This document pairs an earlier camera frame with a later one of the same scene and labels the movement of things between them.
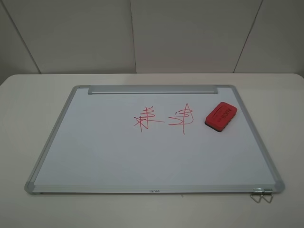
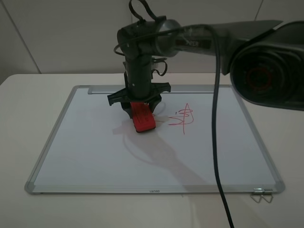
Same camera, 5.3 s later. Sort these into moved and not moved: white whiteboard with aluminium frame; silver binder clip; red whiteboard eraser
Moved: red whiteboard eraser
Not moved: white whiteboard with aluminium frame; silver binder clip
